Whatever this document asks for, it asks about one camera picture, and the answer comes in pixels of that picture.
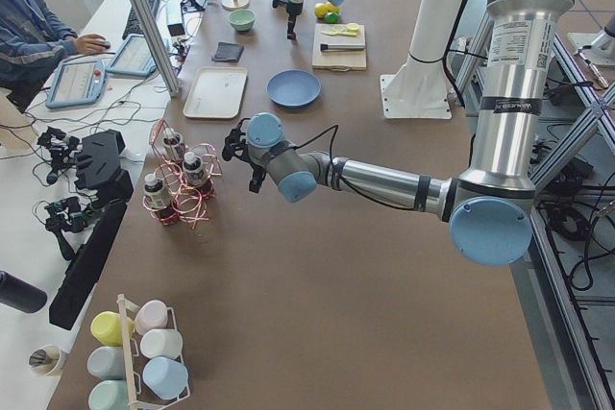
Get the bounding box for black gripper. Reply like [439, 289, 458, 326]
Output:
[244, 151, 267, 193]
[286, 0, 304, 40]

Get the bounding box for blue plate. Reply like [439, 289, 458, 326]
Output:
[266, 69, 322, 109]

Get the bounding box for yellow lemon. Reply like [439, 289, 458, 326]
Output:
[313, 3, 329, 19]
[325, 2, 340, 12]

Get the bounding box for green lime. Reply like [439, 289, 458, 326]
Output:
[324, 12, 339, 24]

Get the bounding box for steel muddler black tip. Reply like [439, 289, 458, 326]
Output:
[319, 43, 365, 53]

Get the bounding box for green bowl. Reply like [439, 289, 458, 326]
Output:
[228, 9, 256, 33]

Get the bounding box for yellow plastic knife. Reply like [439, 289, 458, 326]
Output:
[320, 28, 358, 37]

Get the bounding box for wooden cutting board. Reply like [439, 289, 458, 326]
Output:
[311, 23, 367, 71]

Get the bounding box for lemon half slice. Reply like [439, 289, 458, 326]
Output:
[339, 23, 360, 35]

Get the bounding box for dark tea bottle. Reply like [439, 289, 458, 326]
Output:
[143, 173, 174, 222]
[183, 151, 207, 187]
[162, 127, 186, 163]

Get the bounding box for grey folded cloth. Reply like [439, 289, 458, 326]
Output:
[211, 41, 244, 62]

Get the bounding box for cream rabbit tray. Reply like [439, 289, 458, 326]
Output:
[183, 66, 248, 120]

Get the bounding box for black keyboard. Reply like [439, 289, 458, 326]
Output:
[120, 0, 161, 41]

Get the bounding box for blue teach pendant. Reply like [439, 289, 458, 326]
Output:
[106, 34, 156, 78]
[45, 60, 106, 109]

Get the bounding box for pink cup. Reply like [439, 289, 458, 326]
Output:
[135, 300, 168, 335]

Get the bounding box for white cup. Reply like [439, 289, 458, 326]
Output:
[140, 328, 184, 360]

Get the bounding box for yellow cup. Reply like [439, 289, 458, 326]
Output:
[90, 311, 123, 347]

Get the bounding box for light blue cup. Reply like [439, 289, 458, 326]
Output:
[142, 356, 188, 400]

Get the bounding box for grey cup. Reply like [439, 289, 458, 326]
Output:
[86, 346, 126, 380]

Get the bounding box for pale green cup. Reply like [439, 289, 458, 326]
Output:
[87, 380, 129, 410]

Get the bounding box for person in blue hoodie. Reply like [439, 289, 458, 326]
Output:
[1, 0, 110, 112]

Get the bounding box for black water bottle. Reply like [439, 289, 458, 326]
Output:
[0, 271, 47, 314]

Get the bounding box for copper wire bottle rack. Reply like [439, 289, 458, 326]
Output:
[142, 119, 222, 229]

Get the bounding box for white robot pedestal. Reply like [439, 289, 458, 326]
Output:
[381, 0, 463, 120]

